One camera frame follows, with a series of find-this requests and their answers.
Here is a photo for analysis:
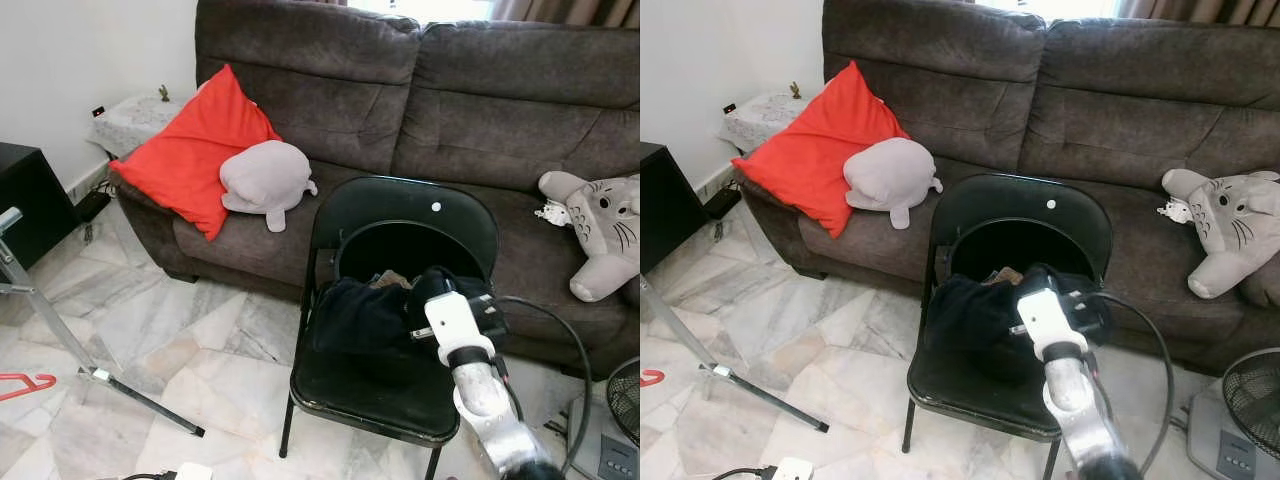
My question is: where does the black laundry basket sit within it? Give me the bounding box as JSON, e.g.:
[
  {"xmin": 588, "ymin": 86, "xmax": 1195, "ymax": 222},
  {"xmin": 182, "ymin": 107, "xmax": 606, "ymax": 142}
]
[
  {"xmin": 945, "ymin": 218, "xmax": 1101, "ymax": 381},
  {"xmin": 330, "ymin": 220, "xmax": 496, "ymax": 386}
]

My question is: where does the grey Totoro plush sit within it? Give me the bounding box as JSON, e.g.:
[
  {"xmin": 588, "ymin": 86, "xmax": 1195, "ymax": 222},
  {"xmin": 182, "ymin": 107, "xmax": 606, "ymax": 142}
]
[
  {"xmin": 1160, "ymin": 168, "xmax": 1280, "ymax": 299},
  {"xmin": 537, "ymin": 170, "xmax": 641, "ymax": 303}
]

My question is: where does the black folding chair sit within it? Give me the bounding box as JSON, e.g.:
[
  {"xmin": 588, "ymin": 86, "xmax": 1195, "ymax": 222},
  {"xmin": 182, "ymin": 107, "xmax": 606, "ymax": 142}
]
[
  {"xmin": 280, "ymin": 175, "xmax": 501, "ymax": 480},
  {"xmin": 903, "ymin": 172, "xmax": 1114, "ymax": 480}
]

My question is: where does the black floor fan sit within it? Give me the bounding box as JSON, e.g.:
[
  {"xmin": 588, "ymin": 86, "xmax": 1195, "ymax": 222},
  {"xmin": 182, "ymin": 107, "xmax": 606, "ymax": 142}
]
[
  {"xmin": 568, "ymin": 355, "xmax": 641, "ymax": 480},
  {"xmin": 1188, "ymin": 347, "xmax": 1280, "ymax": 480}
]

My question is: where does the dark brown fabric sofa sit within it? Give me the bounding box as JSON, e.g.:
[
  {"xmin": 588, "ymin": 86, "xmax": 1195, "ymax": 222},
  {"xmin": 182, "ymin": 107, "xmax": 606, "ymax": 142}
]
[
  {"xmin": 735, "ymin": 0, "xmax": 1280, "ymax": 371},
  {"xmin": 110, "ymin": 0, "xmax": 641, "ymax": 376}
]

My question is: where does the grey seal plush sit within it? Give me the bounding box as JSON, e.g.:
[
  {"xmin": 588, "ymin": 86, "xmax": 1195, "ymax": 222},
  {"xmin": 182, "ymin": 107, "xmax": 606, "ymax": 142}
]
[
  {"xmin": 843, "ymin": 137, "xmax": 944, "ymax": 231},
  {"xmin": 218, "ymin": 140, "xmax": 319, "ymax": 234}
]

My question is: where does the black power strip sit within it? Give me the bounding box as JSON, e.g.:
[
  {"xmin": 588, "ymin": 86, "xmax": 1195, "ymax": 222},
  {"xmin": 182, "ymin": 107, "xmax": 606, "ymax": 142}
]
[
  {"xmin": 72, "ymin": 188, "xmax": 113, "ymax": 225},
  {"xmin": 703, "ymin": 186, "xmax": 743, "ymax": 221}
]

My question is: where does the silver clothes drying rack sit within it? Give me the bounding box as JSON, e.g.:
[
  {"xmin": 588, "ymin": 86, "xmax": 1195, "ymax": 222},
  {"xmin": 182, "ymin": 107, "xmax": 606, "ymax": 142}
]
[
  {"xmin": 0, "ymin": 205, "xmax": 206, "ymax": 439},
  {"xmin": 640, "ymin": 280, "xmax": 831, "ymax": 434}
]

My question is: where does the brown curtain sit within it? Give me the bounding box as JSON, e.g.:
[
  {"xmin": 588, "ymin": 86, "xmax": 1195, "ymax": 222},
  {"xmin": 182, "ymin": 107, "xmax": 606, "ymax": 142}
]
[
  {"xmin": 1118, "ymin": 0, "xmax": 1280, "ymax": 26},
  {"xmin": 488, "ymin": 0, "xmax": 641, "ymax": 29}
]

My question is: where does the side table white patterned cloth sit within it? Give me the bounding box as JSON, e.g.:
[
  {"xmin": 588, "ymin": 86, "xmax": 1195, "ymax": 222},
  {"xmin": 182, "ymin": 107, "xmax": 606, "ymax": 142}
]
[
  {"xmin": 88, "ymin": 92, "xmax": 191, "ymax": 161},
  {"xmin": 720, "ymin": 90, "xmax": 811, "ymax": 156}
]

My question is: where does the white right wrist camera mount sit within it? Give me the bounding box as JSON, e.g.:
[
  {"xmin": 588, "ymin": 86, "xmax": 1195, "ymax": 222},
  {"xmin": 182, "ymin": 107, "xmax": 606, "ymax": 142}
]
[
  {"xmin": 423, "ymin": 290, "xmax": 498, "ymax": 369},
  {"xmin": 1015, "ymin": 288, "xmax": 1089, "ymax": 363}
]

